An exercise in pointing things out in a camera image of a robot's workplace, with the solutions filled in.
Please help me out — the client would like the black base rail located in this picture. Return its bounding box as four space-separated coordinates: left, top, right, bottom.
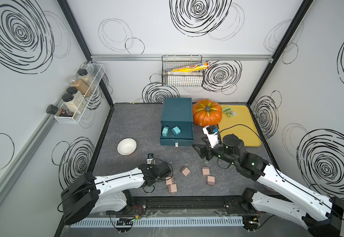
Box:
104 196 263 216

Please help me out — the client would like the grey cable duct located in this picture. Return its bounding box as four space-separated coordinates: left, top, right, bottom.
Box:
71 216 244 228

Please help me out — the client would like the green snack packet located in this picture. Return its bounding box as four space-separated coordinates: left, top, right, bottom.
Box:
222 106 237 118

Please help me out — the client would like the yellow tray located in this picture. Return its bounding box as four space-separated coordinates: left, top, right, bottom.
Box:
218 105 261 147

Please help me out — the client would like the white bowl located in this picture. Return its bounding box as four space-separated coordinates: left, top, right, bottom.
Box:
117 138 137 156

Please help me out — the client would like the spice jar brown powder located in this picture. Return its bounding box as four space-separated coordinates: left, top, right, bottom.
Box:
70 69 94 98

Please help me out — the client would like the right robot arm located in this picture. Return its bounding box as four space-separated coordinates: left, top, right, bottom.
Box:
193 134 344 237

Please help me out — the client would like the small dark spice bottle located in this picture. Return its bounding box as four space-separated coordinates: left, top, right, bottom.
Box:
46 105 74 118

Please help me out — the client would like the teal plug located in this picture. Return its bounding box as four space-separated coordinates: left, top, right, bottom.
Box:
171 126 181 136
162 126 169 137

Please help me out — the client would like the clear wall spice shelf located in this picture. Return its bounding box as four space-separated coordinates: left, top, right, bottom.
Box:
54 63 105 128

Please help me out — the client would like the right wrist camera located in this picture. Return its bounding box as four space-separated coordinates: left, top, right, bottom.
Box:
203 125 220 148

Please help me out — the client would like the spice jar cream powder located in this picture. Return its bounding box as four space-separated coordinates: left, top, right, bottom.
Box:
62 93 83 115

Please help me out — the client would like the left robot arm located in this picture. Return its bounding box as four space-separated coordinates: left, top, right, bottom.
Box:
61 161 173 225

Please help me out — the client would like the yellow snack tube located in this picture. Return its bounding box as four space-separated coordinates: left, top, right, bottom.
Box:
167 62 209 73

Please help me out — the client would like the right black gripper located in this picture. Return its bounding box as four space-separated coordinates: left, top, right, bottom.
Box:
192 135 238 167

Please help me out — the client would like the orange pumpkin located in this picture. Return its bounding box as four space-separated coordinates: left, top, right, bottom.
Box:
192 99 222 127

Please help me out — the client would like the teal drawer cabinet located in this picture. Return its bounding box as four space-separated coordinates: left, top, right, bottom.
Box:
160 97 194 147

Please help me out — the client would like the spice jar white powder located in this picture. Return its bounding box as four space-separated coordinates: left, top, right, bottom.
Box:
66 87 86 107

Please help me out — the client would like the black wire wall basket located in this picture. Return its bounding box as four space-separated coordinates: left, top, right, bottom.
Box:
162 55 204 87

